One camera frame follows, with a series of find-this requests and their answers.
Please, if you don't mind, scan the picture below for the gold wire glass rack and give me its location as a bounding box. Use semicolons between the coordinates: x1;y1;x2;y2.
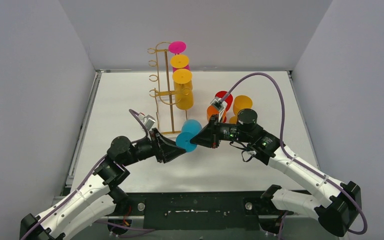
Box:
147;41;189;135

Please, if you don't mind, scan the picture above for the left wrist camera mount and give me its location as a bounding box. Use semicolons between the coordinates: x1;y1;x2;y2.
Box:
138;112;156;131

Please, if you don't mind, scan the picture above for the red wine glass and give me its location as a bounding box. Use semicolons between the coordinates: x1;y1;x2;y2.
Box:
215;90;234;123

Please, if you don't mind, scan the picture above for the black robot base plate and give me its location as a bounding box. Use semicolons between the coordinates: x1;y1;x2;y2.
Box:
108;191;284;232

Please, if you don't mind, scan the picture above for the aluminium table edge rail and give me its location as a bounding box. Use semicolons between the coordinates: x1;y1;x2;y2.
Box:
69;71;318;193

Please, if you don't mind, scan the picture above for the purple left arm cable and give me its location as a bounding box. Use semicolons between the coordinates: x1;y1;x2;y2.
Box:
19;108;156;240

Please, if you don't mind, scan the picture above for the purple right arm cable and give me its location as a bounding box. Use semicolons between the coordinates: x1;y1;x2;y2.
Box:
220;72;368;235

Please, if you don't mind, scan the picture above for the yellow wine glass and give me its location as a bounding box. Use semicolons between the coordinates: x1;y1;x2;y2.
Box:
172;68;194;110
170;54;190;69
229;95;253;124

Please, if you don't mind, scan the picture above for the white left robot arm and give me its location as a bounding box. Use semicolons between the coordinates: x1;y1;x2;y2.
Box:
19;128;187;240

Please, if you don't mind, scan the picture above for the magenta wine glass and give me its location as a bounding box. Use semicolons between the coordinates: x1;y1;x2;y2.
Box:
168;41;190;72

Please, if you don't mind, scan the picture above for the orange wine glass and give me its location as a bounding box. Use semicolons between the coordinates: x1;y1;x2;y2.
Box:
206;105;227;123

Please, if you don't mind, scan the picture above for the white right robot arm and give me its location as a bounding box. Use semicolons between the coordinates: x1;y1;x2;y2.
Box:
190;115;362;237

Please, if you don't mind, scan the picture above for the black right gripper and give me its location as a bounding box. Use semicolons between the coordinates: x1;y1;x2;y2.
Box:
191;113;252;149

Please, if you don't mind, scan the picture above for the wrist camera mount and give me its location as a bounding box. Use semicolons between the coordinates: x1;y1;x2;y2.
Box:
138;112;156;131
210;97;227;123

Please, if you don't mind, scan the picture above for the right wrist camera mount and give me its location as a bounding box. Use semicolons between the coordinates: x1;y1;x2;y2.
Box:
210;97;227;123

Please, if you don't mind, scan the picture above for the blue wine glass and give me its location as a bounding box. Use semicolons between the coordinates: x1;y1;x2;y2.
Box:
175;119;202;153

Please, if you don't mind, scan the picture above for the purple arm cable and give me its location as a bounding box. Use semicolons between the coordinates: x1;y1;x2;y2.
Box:
19;108;156;240
220;72;368;235

